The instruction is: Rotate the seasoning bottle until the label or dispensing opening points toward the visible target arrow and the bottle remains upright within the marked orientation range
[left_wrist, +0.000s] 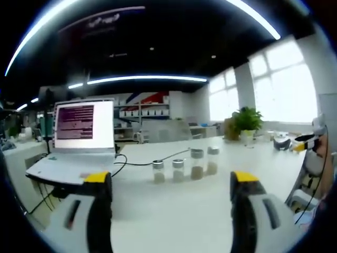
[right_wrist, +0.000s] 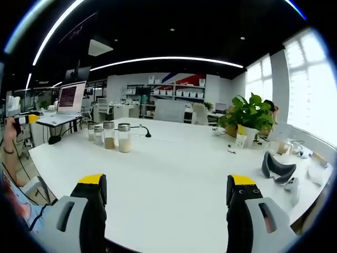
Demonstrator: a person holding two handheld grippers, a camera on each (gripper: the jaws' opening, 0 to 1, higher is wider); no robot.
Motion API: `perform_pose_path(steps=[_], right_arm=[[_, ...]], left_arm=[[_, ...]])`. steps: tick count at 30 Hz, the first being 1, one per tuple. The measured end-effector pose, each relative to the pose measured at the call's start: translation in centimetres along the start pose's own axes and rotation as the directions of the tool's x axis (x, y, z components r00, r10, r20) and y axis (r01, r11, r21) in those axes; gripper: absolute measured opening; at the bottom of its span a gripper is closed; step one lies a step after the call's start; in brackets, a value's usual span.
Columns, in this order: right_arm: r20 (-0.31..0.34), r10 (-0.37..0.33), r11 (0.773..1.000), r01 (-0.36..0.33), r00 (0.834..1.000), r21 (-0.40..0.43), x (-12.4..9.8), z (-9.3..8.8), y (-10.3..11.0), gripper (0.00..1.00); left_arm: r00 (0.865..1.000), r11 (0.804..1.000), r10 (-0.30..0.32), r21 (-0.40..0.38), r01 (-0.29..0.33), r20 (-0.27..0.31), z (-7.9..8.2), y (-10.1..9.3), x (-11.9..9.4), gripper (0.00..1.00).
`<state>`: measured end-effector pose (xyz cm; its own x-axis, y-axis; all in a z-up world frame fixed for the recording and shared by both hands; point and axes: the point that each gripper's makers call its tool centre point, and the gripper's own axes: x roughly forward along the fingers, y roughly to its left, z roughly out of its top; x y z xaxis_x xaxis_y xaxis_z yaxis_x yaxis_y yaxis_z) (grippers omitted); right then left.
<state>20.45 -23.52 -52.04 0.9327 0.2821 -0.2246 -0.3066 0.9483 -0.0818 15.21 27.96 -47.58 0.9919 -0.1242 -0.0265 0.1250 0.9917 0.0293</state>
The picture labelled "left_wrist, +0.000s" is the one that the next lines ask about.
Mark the tall seasoning bottle silver cap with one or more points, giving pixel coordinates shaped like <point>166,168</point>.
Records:
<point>212,160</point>
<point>197,164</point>

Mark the person's right hand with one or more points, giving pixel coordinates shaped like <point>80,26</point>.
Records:
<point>321,149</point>

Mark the short seasoning bottle silver cap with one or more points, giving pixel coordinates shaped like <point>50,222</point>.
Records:
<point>158,171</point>
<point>178,170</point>

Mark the green potted plant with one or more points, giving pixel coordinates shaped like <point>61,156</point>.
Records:
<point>247,120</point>

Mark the white round device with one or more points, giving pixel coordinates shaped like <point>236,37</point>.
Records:
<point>281,143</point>

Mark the white storage shelf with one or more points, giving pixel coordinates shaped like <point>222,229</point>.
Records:
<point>143,110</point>

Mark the white open laptop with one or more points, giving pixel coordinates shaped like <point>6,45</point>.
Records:
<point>79,137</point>

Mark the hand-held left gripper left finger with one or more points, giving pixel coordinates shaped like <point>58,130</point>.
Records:
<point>87,210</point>

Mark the brown paper bag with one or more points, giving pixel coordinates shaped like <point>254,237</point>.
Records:
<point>231,129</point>

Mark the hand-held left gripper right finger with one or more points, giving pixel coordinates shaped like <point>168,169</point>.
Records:
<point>252,210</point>

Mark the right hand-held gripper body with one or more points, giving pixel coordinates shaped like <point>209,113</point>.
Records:
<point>317,131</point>

